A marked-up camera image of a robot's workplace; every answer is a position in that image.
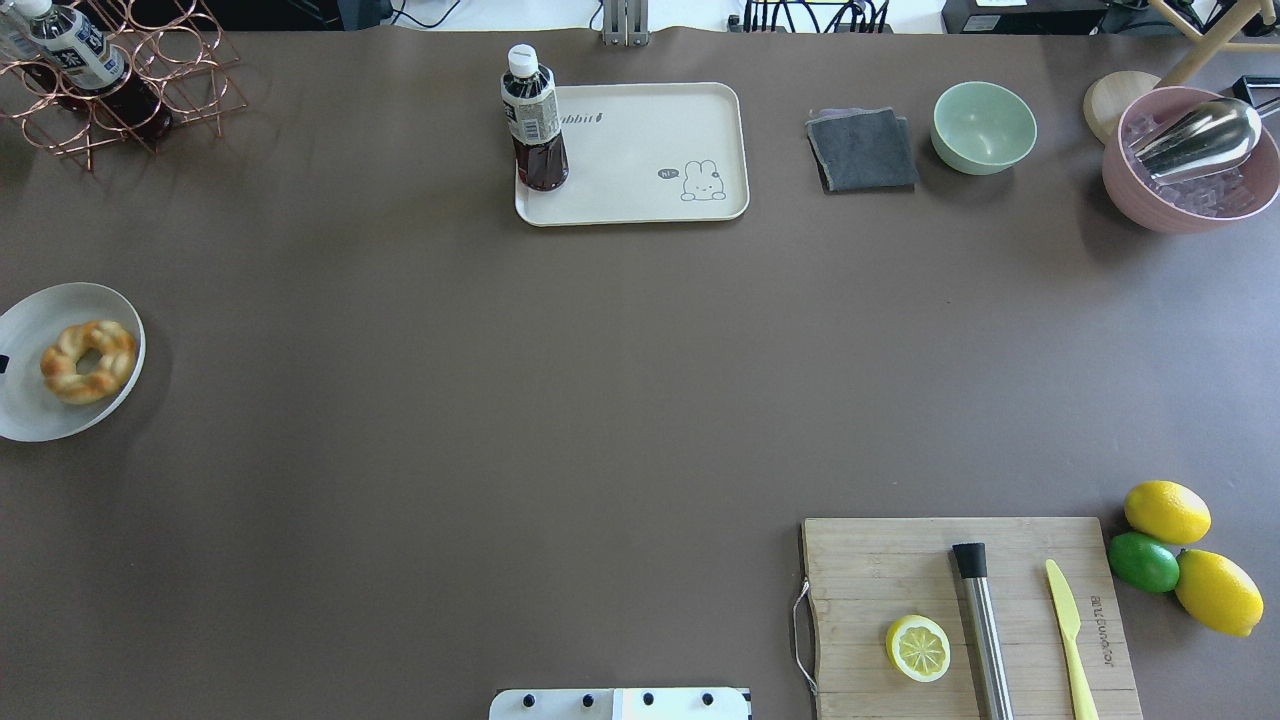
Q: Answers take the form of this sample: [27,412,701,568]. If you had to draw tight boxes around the glazed twisted ring donut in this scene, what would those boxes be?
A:
[38,320,140,406]

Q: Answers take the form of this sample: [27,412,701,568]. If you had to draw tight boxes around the light grey round plate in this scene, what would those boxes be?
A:
[1,282,147,442]

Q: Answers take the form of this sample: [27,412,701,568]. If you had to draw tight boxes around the dark tea bottle on tray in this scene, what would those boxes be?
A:
[500,44,570,192]

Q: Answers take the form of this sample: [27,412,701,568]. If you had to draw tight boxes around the cream rabbit serving tray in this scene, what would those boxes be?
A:
[515,82,750,227]

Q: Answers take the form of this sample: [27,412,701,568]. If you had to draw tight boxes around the tea bottle in rack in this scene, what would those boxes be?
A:
[14,1,173,145]

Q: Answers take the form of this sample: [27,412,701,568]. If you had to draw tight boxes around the dark grey folded cloth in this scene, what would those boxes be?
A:
[805,108,919,192]

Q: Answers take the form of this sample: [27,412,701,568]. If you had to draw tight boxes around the wooden cutting board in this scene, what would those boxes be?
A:
[803,518,1143,719]

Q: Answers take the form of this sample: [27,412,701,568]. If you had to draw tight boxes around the halved lemon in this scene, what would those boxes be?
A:
[884,614,951,683]

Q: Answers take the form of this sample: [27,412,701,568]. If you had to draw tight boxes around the steel muddler black tip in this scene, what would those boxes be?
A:
[951,542,1015,719]

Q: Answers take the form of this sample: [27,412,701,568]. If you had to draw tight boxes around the mint green bowl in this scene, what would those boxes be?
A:
[931,81,1038,176]

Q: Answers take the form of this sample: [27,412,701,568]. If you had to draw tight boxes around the yellow plastic knife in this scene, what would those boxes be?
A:
[1044,559,1100,719]

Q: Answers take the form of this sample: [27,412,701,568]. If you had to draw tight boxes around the green lime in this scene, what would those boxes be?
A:
[1107,530,1181,594]

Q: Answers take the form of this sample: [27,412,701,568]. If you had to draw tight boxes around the whole lemon rear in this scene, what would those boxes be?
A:
[1123,480,1212,546]

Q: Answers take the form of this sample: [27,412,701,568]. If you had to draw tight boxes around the whole lemon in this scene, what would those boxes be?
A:
[1123,480,1212,546]
[1174,550,1265,637]

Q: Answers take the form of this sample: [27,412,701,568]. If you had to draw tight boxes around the pink ice bowl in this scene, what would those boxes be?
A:
[1102,86,1279,234]

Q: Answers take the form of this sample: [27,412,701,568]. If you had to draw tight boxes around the steel ice scoop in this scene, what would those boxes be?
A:
[1135,97,1263,184]

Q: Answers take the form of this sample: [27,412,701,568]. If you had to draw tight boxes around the whole lemon front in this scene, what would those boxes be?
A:
[1174,550,1265,637]

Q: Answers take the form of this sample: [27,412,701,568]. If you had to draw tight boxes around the copper wire bottle rack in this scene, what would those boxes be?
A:
[3,1,250,170]

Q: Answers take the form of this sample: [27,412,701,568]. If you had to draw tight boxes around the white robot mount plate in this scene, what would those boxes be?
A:
[488,685,753,719]

